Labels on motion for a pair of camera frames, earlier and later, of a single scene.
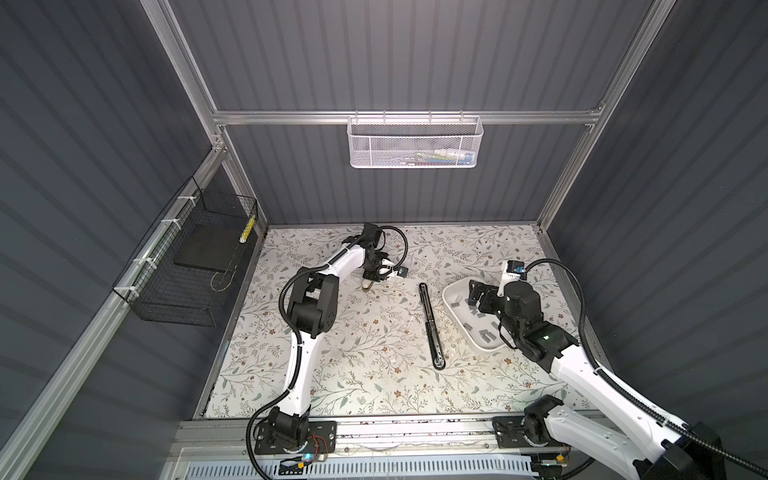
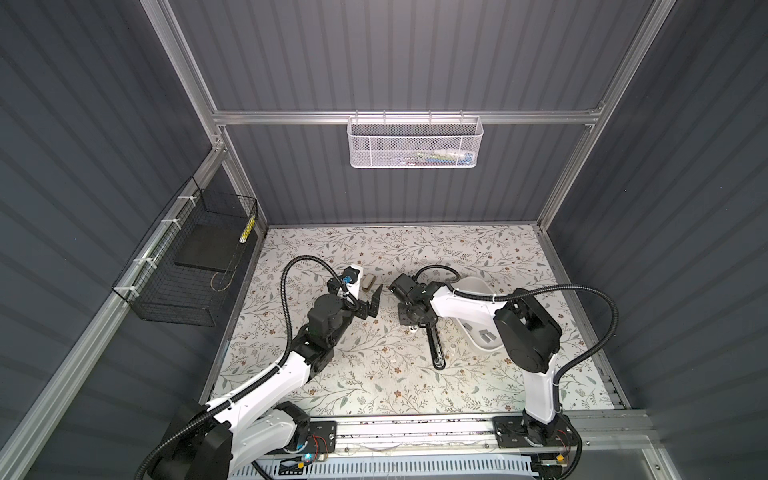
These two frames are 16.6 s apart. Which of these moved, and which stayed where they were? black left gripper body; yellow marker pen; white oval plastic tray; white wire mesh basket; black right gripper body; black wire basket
Moved: black left gripper body; black right gripper body
Stayed: white oval plastic tray; yellow marker pen; black wire basket; white wire mesh basket
